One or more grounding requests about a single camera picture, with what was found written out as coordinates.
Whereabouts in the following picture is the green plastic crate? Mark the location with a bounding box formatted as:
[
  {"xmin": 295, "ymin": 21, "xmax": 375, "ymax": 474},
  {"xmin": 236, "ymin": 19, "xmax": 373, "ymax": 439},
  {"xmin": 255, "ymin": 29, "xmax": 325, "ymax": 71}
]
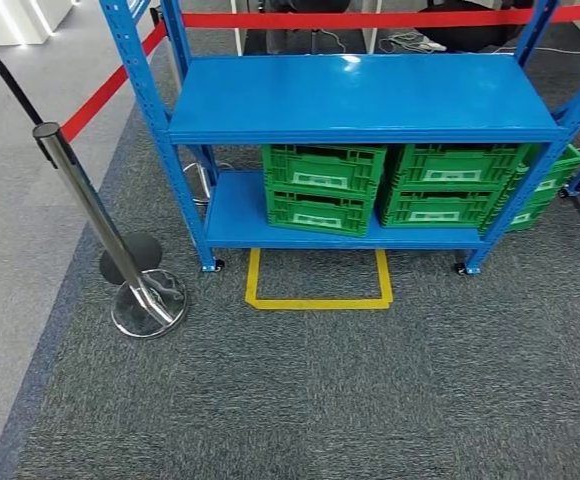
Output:
[
  {"xmin": 512, "ymin": 143, "xmax": 580, "ymax": 193},
  {"xmin": 261, "ymin": 143, "xmax": 388, "ymax": 198},
  {"xmin": 387, "ymin": 142, "xmax": 534, "ymax": 197},
  {"xmin": 375, "ymin": 188, "xmax": 504, "ymax": 230},
  {"xmin": 264, "ymin": 187, "xmax": 377, "ymax": 238},
  {"xmin": 479, "ymin": 185, "xmax": 563, "ymax": 234}
]

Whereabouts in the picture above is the yellow floor tape outline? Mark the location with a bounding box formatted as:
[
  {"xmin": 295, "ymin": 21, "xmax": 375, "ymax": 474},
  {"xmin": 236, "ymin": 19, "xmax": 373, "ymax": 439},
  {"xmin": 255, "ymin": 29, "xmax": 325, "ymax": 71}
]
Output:
[{"xmin": 243, "ymin": 248, "xmax": 394, "ymax": 311}]

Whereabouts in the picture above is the chrome stanchion base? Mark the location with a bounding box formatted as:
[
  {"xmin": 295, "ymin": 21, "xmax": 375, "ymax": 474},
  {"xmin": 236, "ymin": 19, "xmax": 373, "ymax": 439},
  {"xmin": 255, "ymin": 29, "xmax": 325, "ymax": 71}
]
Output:
[{"xmin": 181, "ymin": 160, "xmax": 233, "ymax": 207}]

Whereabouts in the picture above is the white desk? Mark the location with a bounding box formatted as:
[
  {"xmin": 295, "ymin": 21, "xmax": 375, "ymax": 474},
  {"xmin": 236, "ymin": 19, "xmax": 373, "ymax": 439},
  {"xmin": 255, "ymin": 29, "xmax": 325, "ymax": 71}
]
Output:
[{"xmin": 229, "ymin": 0, "xmax": 385, "ymax": 58}]

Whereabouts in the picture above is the red barrier belt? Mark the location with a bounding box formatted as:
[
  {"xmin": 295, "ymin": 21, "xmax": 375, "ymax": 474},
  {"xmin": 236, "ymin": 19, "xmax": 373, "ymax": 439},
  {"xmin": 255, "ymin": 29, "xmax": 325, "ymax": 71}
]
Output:
[
  {"xmin": 60, "ymin": 21, "xmax": 167, "ymax": 144},
  {"xmin": 182, "ymin": 3, "xmax": 580, "ymax": 30}
]

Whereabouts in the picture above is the white floor cable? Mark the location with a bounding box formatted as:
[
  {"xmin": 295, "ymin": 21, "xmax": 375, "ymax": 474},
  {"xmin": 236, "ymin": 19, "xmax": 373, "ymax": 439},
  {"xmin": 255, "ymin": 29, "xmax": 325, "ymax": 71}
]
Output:
[
  {"xmin": 489, "ymin": 44, "xmax": 580, "ymax": 59},
  {"xmin": 315, "ymin": 27, "xmax": 448, "ymax": 56}
]

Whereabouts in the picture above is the chrome stanchion post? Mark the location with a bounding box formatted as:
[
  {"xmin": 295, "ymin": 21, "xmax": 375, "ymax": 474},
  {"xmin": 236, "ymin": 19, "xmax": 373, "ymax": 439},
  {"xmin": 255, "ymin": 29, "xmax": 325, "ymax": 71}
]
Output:
[{"xmin": 32, "ymin": 121, "xmax": 171, "ymax": 326}]

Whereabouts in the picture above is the black curved strap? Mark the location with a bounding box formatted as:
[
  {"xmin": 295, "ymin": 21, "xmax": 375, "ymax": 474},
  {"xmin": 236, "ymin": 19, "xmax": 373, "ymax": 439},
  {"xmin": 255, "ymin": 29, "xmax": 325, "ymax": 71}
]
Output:
[{"xmin": 0, "ymin": 36, "xmax": 46, "ymax": 127}]

